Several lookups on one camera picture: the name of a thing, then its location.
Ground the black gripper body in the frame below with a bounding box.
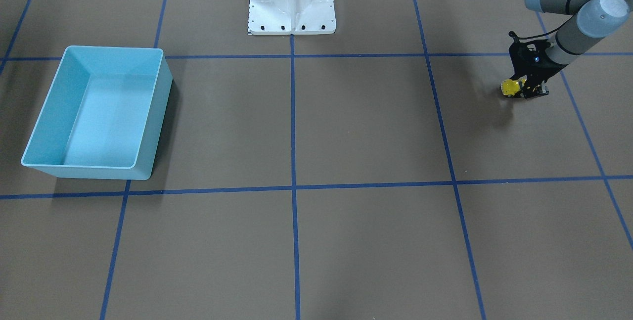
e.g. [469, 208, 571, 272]
[508, 31, 562, 84]

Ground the yellow beetle toy car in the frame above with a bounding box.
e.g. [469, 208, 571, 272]
[500, 77, 527, 98]

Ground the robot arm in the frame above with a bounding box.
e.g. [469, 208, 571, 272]
[500, 0, 633, 99]

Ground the light blue plastic bin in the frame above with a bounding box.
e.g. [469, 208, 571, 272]
[21, 45, 173, 180]

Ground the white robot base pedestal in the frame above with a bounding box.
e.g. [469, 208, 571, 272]
[247, 0, 337, 36]

